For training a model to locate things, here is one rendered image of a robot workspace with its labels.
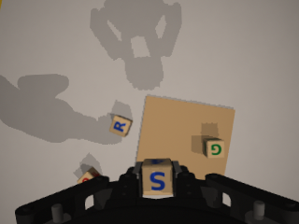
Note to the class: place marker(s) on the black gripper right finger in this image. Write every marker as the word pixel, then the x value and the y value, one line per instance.
pixel 248 204

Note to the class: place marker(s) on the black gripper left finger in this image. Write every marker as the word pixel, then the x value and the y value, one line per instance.
pixel 69 203

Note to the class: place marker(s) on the tan wooden block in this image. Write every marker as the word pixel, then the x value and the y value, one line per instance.
pixel 157 177
pixel 91 173
pixel 213 148
pixel 120 125

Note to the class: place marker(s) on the tan square mat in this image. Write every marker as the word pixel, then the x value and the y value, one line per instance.
pixel 175 130

